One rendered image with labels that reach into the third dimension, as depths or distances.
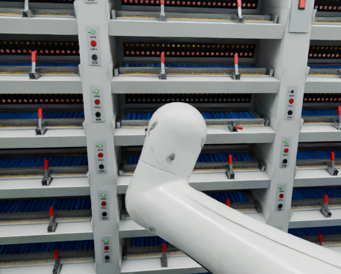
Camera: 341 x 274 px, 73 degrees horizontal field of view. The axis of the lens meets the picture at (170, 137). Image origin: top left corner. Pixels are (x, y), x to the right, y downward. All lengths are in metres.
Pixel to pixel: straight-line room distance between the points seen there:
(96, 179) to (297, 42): 0.87
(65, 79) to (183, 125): 0.58
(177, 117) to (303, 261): 0.25
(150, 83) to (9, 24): 0.48
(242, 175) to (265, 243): 0.69
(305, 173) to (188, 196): 0.80
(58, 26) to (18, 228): 0.76
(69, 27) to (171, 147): 0.62
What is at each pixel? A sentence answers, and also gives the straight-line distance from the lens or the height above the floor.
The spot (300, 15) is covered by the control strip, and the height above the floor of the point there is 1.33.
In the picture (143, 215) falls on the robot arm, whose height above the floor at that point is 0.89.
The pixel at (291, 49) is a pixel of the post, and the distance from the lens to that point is 0.98.
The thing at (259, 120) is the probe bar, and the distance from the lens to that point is 0.98.
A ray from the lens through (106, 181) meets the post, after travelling 0.90.
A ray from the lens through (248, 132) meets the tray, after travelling 0.92.
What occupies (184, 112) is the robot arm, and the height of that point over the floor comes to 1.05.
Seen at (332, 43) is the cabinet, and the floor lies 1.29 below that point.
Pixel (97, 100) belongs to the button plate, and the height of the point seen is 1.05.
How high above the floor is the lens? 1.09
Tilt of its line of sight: 12 degrees down
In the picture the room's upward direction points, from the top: straight up
